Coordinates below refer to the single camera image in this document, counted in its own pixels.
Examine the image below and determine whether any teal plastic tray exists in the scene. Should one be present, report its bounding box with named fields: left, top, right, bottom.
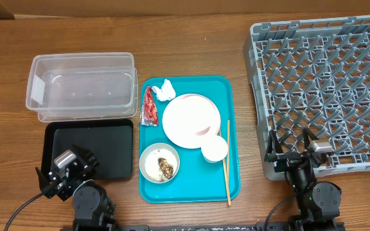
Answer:
left=139, top=76, right=241, bottom=203

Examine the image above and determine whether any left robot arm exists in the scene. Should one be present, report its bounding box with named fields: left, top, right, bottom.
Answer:
left=36, top=145, right=118, bottom=231

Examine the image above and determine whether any wooden chopstick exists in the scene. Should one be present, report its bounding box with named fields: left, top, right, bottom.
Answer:
left=222, top=137, right=231, bottom=207

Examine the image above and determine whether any red foil wrapper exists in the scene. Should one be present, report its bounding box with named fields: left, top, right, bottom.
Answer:
left=140, top=87, right=159, bottom=126

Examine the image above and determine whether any grey dishwasher rack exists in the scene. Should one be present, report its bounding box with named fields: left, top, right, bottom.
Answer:
left=243, top=15, right=370, bottom=177

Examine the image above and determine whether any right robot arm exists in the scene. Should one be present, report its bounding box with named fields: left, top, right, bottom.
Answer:
left=264, top=128, right=345, bottom=231

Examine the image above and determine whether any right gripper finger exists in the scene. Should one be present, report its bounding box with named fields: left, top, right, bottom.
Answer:
left=303, top=127, right=319, bottom=150
left=266, top=130, right=284, bottom=155

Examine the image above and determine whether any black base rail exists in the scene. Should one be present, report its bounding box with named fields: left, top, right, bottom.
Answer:
left=120, top=221, right=292, bottom=231

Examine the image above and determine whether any pink plate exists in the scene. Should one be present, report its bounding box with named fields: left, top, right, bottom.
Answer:
left=162, top=94, right=221, bottom=149

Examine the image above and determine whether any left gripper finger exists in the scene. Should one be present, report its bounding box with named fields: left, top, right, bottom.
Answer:
left=71, top=145, right=91, bottom=157
left=35, top=167, right=49, bottom=192

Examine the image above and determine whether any grey bowl with food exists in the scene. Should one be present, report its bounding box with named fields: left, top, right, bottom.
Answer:
left=139, top=143, right=180, bottom=184

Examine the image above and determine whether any white tissue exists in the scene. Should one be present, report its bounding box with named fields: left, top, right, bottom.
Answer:
left=152, top=79, right=176, bottom=101

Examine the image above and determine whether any small white cup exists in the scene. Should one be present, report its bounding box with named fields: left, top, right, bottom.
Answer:
left=200, top=135, right=228, bottom=163

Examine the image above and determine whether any black plastic tray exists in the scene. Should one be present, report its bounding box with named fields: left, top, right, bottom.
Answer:
left=41, top=119, right=134, bottom=180

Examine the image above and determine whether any clear plastic bin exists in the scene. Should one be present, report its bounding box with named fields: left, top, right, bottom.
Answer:
left=25, top=52, right=138, bottom=123

